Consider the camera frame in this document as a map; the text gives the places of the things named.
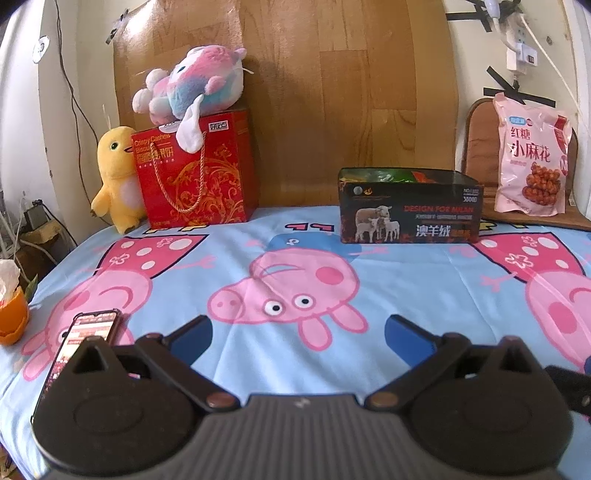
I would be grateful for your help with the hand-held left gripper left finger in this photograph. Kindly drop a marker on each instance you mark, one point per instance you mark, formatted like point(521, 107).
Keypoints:
point(191, 339)

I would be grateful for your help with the pastel plush toy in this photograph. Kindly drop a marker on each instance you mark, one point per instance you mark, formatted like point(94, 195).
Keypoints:
point(203, 78)

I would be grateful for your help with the orange cup with tissue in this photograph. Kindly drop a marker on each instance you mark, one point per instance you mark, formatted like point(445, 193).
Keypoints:
point(11, 318)

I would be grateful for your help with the wood pattern board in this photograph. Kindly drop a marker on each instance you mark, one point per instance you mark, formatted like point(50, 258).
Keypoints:
point(300, 92)

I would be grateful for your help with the small cardboard box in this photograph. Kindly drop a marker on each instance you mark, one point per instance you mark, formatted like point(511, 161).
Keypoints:
point(39, 221)

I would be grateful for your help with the printed blanket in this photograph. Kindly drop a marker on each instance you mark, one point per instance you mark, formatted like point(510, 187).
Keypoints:
point(277, 374)

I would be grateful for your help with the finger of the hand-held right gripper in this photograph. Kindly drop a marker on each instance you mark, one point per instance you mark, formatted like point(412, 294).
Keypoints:
point(577, 392)

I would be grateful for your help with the black sheep print box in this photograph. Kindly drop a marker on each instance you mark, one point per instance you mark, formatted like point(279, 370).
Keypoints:
point(415, 212)

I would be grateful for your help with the clear suction hook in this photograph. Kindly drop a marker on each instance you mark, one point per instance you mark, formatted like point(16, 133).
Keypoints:
point(42, 46)

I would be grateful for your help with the smartphone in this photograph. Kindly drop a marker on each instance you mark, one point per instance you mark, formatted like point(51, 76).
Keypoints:
point(87, 325)

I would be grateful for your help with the pink snack bag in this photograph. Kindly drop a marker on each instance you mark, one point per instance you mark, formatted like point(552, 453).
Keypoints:
point(531, 161)

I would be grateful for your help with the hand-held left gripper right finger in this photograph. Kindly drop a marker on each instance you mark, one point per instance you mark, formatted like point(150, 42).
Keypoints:
point(406, 337)

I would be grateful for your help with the red gift bag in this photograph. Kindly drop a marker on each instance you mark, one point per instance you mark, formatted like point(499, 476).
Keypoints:
point(207, 175)

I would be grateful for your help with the yellow plush duck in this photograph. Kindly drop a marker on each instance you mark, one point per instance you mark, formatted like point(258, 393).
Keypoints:
point(115, 180)

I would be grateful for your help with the white power strip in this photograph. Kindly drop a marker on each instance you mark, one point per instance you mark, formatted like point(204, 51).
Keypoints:
point(517, 41)

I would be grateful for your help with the red brown snack packet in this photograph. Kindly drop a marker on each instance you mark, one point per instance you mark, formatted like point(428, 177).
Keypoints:
point(421, 176)

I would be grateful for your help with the wooden chair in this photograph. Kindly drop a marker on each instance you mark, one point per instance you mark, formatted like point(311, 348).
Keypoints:
point(478, 152)

